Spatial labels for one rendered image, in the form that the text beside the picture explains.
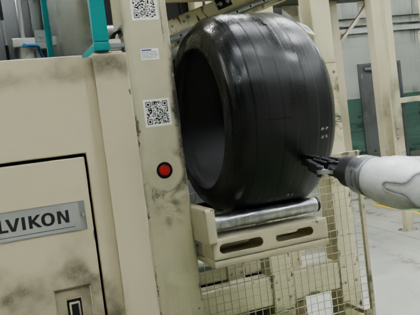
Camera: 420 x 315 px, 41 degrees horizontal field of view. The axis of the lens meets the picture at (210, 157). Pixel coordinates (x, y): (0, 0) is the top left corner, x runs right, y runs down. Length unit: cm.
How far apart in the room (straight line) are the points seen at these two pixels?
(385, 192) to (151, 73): 72
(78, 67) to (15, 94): 8
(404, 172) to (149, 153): 70
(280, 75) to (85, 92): 83
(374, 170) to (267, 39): 51
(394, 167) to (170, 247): 69
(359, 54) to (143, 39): 1073
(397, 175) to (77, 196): 67
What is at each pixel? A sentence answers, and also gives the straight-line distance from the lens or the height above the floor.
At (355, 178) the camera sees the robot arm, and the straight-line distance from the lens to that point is 124.
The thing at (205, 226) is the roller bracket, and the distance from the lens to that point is 147.
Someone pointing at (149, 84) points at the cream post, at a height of 130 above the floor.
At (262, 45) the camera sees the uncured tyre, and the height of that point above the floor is 136.
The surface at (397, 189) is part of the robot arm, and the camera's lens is 114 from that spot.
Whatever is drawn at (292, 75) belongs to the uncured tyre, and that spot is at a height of 127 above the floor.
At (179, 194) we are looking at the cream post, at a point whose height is 99.
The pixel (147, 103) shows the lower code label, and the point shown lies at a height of 125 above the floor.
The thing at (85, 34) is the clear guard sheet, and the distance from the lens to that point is 80.
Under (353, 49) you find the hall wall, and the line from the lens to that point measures 1210.
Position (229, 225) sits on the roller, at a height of 89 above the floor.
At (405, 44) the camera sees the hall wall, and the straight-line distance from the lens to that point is 1277.
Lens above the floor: 116
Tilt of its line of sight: 3 degrees down
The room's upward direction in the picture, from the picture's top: 7 degrees counter-clockwise
